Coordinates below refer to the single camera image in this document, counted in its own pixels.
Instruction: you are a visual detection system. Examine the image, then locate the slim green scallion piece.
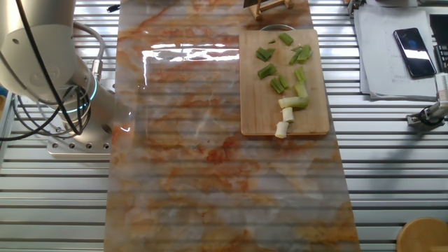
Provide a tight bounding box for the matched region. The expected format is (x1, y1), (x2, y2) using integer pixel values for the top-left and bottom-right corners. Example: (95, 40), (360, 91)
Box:
(288, 50), (302, 67)

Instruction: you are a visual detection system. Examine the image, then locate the short white scallion piece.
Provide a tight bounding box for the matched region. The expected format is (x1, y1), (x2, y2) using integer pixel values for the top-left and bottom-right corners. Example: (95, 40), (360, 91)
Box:
(278, 96), (311, 110)
(281, 106), (296, 124)
(274, 120), (290, 139)

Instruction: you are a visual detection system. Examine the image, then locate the metal clamp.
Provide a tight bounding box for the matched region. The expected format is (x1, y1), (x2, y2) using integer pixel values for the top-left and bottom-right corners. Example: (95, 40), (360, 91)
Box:
(405, 72), (448, 133)

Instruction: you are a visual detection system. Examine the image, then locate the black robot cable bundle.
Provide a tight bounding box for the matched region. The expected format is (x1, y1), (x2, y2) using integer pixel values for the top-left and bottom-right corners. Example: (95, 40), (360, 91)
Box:
(0, 0), (92, 141)

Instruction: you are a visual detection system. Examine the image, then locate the white paper stack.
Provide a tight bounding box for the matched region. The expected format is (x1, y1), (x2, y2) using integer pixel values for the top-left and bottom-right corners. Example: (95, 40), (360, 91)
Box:
(352, 3), (442, 102)

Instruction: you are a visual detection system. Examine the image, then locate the wooden cutting board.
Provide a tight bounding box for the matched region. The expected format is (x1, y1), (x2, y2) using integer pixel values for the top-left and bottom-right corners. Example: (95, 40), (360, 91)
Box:
(239, 29), (330, 137)

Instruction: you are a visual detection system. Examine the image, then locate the round wooden disc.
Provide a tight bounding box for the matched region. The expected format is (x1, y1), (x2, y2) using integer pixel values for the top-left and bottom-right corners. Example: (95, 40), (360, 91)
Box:
(395, 217), (448, 252)

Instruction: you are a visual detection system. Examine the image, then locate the grey robot hose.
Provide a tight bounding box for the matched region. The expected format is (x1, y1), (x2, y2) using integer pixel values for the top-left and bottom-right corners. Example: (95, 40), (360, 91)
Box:
(73, 21), (106, 81)

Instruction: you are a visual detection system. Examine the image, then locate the short pale green scallion piece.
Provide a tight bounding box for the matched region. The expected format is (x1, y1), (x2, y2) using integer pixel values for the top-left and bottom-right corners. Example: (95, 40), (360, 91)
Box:
(293, 80), (309, 99)

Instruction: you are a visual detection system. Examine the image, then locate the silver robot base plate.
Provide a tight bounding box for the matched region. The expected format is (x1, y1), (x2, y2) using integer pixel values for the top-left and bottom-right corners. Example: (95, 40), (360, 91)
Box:
(47, 111), (115, 160)

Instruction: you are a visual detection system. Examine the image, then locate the ribbed grey camera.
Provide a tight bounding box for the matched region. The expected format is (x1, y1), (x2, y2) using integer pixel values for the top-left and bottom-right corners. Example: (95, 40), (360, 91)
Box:
(347, 0), (367, 17)

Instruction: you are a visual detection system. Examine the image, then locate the black keyboard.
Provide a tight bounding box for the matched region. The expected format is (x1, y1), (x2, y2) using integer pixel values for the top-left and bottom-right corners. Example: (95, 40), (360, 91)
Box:
(428, 13), (448, 74)

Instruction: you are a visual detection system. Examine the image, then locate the black smartphone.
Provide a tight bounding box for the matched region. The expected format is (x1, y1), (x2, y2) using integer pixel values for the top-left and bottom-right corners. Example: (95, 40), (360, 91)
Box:
(393, 27), (438, 79)

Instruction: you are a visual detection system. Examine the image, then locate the wooden knife rack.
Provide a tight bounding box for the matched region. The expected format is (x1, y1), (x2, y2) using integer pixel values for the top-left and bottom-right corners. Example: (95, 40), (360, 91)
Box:
(248, 0), (295, 21)

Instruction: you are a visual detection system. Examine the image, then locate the orange marble pattern mat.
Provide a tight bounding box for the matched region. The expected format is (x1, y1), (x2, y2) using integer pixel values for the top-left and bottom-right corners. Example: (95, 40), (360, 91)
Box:
(104, 0), (362, 252)

